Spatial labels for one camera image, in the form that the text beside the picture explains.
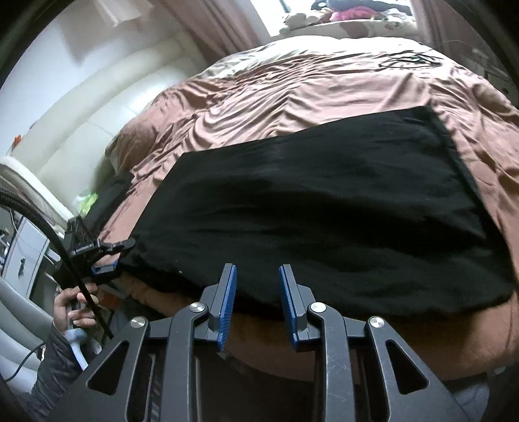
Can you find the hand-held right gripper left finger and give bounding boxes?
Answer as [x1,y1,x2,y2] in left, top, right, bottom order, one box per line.
[49,263,238,422]

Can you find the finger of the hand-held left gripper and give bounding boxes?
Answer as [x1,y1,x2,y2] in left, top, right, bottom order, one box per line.
[97,239,136,255]
[89,262,122,279]

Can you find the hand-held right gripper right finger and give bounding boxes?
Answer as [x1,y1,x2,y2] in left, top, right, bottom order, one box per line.
[278,264,473,422]

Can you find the black pants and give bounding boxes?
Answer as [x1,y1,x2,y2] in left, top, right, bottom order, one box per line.
[117,106,519,317]
[86,171,136,234]

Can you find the person's left forearm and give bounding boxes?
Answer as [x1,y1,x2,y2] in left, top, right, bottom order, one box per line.
[30,320,84,420]

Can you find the folded black pants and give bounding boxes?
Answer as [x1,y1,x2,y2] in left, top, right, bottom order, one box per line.
[86,171,136,234]

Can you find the person's left hand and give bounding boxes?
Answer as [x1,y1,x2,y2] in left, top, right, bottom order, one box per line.
[53,282,99,337]

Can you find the green tissue pack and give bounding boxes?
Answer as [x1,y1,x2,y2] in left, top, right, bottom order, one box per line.
[72,192,100,216]

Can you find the white cabinet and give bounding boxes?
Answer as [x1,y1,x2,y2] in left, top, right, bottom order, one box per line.
[0,217,51,285]

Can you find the cream leather headboard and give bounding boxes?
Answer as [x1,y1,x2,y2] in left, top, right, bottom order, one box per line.
[12,34,211,220]

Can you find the brown blanket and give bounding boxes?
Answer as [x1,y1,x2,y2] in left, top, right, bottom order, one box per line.
[103,49,519,382]

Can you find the pink curtain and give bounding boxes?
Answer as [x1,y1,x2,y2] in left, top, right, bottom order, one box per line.
[158,0,280,68]
[409,0,479,49]

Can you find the brown white plush dog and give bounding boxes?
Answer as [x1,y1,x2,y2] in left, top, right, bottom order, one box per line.
[278,12,321,35]

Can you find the patterned window seat cushion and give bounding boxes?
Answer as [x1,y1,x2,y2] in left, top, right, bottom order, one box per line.
[280,18,420,41]

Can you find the pink cloth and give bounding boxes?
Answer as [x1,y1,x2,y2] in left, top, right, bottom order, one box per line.
[330,6,376,21]

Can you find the black braided cable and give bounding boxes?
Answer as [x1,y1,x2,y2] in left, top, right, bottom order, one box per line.
[0,192,116,341]

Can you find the thin black cable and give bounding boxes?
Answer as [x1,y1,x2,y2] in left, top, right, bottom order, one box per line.
[379,52,443,69]

